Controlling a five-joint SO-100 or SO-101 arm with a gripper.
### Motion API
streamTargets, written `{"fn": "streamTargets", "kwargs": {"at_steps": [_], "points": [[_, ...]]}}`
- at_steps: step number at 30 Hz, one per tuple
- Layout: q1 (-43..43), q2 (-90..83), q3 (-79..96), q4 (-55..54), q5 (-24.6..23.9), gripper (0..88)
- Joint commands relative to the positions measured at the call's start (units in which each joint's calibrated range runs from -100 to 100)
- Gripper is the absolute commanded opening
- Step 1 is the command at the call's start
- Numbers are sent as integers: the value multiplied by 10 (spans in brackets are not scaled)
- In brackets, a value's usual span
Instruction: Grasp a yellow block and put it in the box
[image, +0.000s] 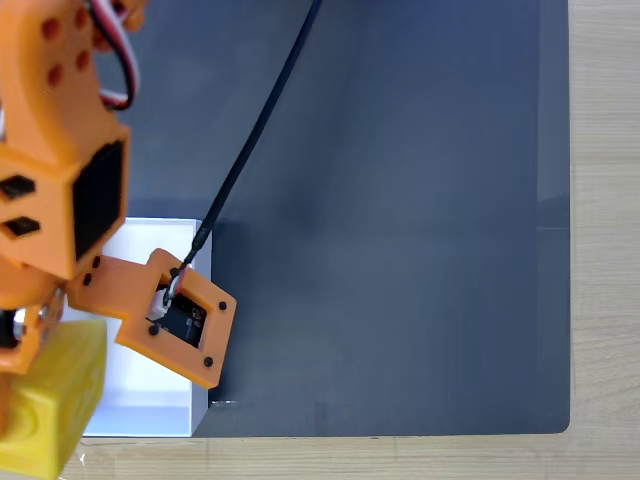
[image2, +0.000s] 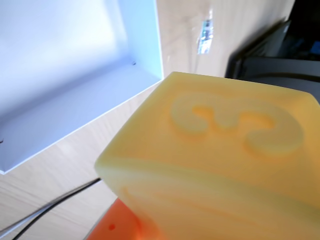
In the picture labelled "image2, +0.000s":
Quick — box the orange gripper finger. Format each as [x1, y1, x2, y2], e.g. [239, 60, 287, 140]
[85, 199, 161, 240]

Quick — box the yellow block with embossed shapes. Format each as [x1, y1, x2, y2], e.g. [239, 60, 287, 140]
[94, 71, 320, 240]

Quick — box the white open cardboard box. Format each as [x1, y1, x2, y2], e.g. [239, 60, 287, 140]
[0, 0, 165, 175]

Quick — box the small green white sticker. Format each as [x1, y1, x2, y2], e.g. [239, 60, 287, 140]
[196, 19, 214, 55]

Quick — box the black monitor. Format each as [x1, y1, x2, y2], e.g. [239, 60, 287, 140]
[224, 0, 320, 84]

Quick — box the black cable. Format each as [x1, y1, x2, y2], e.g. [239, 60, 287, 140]
[0, 177, 102, 240]

